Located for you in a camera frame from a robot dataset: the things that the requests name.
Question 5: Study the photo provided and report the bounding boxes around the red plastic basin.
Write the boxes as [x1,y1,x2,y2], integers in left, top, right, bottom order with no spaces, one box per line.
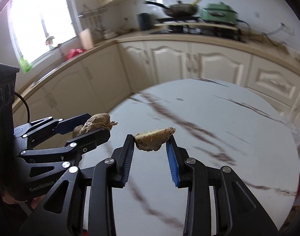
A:
[66,49,87,61]

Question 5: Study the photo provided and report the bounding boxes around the person left hand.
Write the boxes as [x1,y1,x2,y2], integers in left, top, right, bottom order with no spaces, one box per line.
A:
[2,191,45,209]

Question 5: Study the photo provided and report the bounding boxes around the cream lower cabinets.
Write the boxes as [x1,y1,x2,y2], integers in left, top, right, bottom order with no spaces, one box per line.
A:
[23,37,300,138]

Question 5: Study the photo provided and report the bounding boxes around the green electric cooker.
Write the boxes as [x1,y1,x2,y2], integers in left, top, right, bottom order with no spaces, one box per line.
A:
[200,2,238,25]

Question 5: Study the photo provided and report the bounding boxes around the black gas stove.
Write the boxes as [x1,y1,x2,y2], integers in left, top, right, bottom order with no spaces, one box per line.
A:
[150,17,245,43]

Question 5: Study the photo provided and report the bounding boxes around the wooden cutting board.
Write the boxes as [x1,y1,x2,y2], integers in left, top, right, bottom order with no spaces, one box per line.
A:
[79,28,94,50]

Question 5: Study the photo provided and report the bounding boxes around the chrome sink faucet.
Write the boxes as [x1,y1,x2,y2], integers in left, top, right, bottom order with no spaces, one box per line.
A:
[45,36,65,61]

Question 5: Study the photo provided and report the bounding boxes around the round white marble table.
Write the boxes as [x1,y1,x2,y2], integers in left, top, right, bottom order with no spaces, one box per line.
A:
[80,79,299,235]

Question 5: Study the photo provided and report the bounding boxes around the kitchen window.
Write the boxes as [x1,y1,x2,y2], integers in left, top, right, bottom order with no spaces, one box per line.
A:
[8,0,77,66]

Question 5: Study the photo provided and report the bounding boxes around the green dish soap bottle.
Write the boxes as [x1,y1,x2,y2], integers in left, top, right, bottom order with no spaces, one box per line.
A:
[19,55,32,73]

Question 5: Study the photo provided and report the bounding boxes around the black wok with lid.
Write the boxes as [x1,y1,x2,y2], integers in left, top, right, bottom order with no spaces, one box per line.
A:
[143,0,202,18]

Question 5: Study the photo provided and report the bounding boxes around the black electric kettle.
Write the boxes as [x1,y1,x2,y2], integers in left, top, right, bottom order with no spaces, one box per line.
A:
[137,13,152,31]

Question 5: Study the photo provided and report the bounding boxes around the hanging utensil rack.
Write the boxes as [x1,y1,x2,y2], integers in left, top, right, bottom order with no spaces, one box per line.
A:
[78,4,108,37]

